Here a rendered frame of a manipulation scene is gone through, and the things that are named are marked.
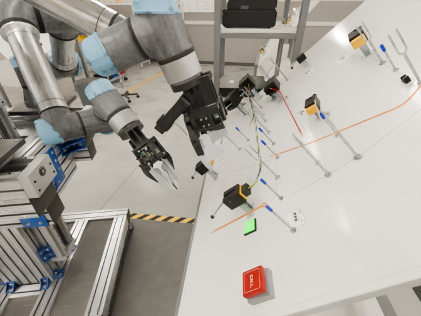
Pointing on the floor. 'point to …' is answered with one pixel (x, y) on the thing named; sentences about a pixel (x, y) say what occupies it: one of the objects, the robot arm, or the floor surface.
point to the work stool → (126, 90)
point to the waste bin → (84, 89)
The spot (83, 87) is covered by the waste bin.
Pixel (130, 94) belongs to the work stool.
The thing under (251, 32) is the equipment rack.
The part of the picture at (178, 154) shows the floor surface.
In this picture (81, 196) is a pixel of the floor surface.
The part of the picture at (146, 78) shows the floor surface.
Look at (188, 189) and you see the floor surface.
